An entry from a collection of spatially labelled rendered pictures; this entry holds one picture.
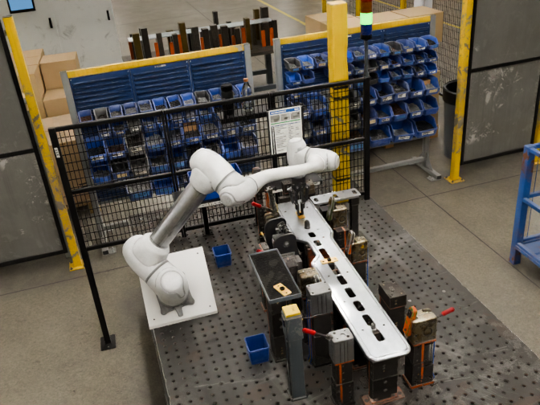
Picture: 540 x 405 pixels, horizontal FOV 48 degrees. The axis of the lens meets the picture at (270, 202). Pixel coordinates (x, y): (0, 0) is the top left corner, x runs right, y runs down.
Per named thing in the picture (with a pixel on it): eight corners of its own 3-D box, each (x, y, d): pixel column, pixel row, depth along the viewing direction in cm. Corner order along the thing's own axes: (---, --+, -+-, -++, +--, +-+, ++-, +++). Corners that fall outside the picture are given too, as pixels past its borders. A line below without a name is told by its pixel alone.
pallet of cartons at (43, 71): (96, 157, 691) (75, 67, 642) (22, 170, 676) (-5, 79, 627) (95, 123, 795) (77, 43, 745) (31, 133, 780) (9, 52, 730)
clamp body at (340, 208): (352, 261, 347) (351, 209, 331) (333, 266, 345) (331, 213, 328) (346, 253, 355) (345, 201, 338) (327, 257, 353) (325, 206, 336)
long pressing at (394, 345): (420, 351, 238) (420, 348, 238) (366, 365, 234) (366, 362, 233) (308, 198, 357) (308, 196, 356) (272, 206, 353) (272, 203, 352)
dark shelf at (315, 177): (323, 184, 369) (322, 180, 368) (176, 213, 352) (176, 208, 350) (311, 169, 388) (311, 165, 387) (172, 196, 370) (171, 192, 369)
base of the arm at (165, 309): (164, 323, 308) (164, 321, 303) (150, 283, 314) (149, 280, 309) (198, 310, 312) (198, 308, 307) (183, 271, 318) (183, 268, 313)
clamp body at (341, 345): (359, 405, 254) (358, 339, 237) (333, 412, 252) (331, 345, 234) (350, 389, 262) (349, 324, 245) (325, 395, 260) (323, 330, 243)
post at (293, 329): (308, 398, 260) (303, 317, 239) (292, 402, 258) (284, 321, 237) (303, 385, 266) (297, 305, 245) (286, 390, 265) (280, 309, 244)
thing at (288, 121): (304, 150, 380) (302, 103, 366) (270, 157, 376) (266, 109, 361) (304, 149, 382) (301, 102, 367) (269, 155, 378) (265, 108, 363)
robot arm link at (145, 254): (141, 288, 297) (110, 257, 300) (158, 278, 312) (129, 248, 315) (228, 174, 266) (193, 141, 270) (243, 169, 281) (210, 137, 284)
